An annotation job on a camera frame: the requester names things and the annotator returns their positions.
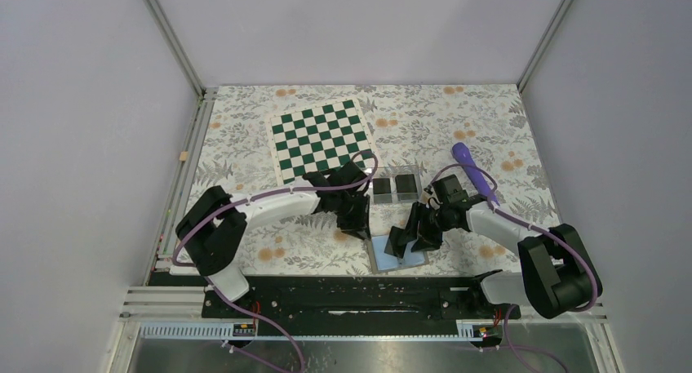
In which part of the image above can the clear acrylic card box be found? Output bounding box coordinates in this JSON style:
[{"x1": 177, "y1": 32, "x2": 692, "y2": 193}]
[{"x1": 368, "y1": 165, "x2": 423, "y2": 206}]

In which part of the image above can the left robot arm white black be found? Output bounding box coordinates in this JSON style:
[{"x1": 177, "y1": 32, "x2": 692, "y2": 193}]
[{"x1": 173, "y1": 161, "x2": 374, "y2": 317}]

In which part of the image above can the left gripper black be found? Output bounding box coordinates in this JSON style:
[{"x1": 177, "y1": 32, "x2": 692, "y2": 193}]
[{"x1": 335, "y1": 192, "x2": 371, "y2": 241}]

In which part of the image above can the green white chessboard mat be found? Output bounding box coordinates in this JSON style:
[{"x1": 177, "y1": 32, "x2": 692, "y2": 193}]
[{"x1": 265, "y1": 98, "x2": 380, "y2": 185}]

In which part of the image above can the black credit card stack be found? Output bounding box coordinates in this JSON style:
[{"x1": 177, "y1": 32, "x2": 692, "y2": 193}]
[
  {"x1": 394, "y1": 174, "x2": 419, "y2": 202},
  {"x1": 373, "y1": 178, "x2": 393, "y2": 204}
]

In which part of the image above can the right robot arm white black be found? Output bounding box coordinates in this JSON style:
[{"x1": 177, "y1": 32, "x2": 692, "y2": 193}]
[{"x1": 384, "y1": 175, "x2": 603, "y2": 319}]

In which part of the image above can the single thin credit card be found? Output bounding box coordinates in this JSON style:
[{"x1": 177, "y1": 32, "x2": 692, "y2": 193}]
[{"x1": 384, "y1": 234, "x2": 406, "y2": 260}]

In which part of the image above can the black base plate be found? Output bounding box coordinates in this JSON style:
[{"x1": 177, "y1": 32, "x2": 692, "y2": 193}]
[{"x1": 200, "y1": 273, "x2": 523, "y2": 340}]

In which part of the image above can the floral tablecloth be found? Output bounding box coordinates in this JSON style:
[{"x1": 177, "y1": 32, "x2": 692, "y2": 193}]
[{"x1": 186, "y1": 84, "x2": 560, "y2": 276}]

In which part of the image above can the purple pen-shaped tool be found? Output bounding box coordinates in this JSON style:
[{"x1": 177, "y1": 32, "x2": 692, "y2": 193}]
[{"x1": 451, "y1": 142, "x2": 499, "y2": 205}]

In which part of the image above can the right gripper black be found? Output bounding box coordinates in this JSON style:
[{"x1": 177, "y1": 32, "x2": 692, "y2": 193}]
[{"x1": 397, "y1": 201, "x2": 453, "y2": 253}]

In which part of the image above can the beige leather card holder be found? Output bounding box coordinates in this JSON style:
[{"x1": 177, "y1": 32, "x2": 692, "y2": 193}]
[{"x1": 366, "y1": 233, "x2": 431, "y2": 275}]

